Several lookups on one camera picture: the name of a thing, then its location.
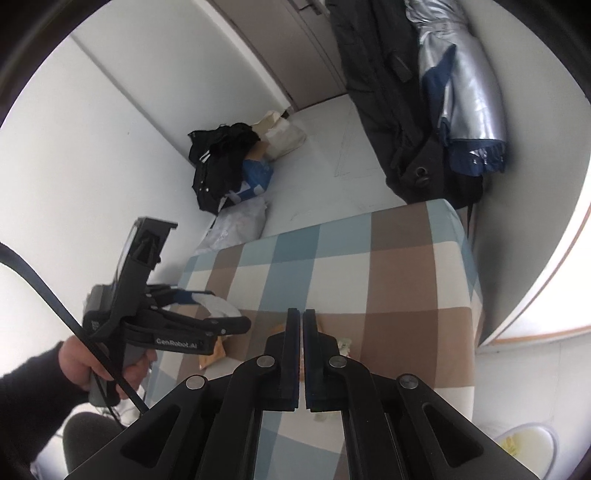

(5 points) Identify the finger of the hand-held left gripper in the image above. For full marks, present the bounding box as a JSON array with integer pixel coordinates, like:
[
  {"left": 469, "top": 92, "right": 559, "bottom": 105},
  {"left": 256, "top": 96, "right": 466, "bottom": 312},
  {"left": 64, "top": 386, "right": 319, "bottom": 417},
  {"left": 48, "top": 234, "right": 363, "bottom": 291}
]
[
  {"left": 147, "top": 284, "right": 216, "bottom": 308},
  {"left": 137, "top": 313, "right": 253, "bottom": 337}
]

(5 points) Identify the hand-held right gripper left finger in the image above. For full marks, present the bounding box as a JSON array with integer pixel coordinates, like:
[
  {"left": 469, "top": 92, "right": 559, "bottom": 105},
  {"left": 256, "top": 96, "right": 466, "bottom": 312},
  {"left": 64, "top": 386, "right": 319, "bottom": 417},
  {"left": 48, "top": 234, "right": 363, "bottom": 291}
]
[{"left": 65, "top": 308, "right": 301, "bottom": 480}]

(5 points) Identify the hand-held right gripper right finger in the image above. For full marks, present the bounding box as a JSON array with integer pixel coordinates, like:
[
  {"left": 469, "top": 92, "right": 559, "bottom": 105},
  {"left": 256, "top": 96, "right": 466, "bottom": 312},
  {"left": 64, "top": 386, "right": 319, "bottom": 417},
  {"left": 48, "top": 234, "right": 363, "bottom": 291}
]
[{"left": 302, "top": 308, "right": 550, "bottom": 480}]

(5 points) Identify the yellow printed wrapper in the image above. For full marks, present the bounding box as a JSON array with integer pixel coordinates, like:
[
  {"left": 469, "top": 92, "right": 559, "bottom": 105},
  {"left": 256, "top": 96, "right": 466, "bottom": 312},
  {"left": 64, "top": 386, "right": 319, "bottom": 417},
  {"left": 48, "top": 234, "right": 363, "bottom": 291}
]
[{"left": 198, "top": 332, "right": 229, "bottom": 370}]

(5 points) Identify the person's left forearm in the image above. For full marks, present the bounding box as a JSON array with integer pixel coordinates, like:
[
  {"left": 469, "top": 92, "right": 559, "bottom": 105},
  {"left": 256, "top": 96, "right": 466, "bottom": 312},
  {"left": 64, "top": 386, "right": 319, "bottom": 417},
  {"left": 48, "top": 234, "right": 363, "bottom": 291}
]
[{"left": 0, "top": 342, "right": 75, "bottom": 467}]

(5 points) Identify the person's left hand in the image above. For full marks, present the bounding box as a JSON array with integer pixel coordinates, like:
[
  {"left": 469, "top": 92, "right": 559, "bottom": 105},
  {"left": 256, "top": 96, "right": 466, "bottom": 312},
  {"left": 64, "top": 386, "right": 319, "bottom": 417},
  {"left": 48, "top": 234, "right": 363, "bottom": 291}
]
[{"left": 60, "top": 336, "right": 154, "bottom": 401}]

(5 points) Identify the clear plastic bag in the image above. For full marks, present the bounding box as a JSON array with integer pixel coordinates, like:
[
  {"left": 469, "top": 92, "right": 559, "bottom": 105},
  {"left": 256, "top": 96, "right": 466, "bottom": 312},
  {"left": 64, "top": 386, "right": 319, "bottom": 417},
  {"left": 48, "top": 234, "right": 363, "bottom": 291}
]
[{"left": 194, "top": 196, "right": 271, "bottom": 257}]

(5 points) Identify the checked tablecloth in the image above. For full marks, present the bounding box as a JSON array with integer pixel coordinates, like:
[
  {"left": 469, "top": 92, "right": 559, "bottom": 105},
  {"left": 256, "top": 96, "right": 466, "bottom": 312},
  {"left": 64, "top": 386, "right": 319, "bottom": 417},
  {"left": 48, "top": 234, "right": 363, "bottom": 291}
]
[{"left": 143, "top": 198, "right": 485, "bottom": 480}]

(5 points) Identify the person's leg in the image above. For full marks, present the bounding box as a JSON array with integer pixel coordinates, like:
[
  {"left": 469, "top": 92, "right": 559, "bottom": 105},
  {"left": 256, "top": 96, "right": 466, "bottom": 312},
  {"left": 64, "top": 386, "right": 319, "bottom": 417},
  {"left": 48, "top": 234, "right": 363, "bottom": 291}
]
[{"left": 62, "top": 412, "right": 139, "bottom": 480}]

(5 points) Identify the beige bag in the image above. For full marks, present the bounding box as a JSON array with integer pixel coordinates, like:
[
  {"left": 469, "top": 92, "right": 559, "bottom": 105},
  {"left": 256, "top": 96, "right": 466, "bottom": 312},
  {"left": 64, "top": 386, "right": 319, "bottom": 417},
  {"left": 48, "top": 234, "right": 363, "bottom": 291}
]
[{"left": 252, "top": 110, "right": 308, "bottom": 162}]

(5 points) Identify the grey-brown door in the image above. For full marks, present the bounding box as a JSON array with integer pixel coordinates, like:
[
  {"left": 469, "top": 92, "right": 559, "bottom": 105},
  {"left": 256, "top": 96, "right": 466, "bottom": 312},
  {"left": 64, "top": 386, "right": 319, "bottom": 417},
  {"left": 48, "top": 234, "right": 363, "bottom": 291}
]
[{"left": 210, "top": 0, "right": 347, "bottom": 112}]

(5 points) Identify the silver folded umbrella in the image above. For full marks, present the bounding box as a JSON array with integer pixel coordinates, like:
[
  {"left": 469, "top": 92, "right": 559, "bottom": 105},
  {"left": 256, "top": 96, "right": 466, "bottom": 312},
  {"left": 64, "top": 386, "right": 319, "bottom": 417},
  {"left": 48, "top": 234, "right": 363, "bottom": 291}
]
[{"left": 404, "top": 0, "right": 506, "bottom": 178}]

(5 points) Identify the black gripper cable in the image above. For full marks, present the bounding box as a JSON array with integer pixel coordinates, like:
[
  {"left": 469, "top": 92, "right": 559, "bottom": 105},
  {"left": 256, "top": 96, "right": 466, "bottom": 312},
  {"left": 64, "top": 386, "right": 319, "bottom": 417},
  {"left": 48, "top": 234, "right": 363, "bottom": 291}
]
[{"left": 0, "top": 242, "right": 151, "bottom": 414}]

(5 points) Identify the black jacket on wall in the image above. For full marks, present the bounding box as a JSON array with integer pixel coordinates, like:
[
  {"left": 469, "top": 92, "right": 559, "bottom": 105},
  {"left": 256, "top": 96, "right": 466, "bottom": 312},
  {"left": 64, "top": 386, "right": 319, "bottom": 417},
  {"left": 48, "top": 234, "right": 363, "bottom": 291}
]
[{"left": 328, "top": 0, "right": 485, "bottom": 208}]

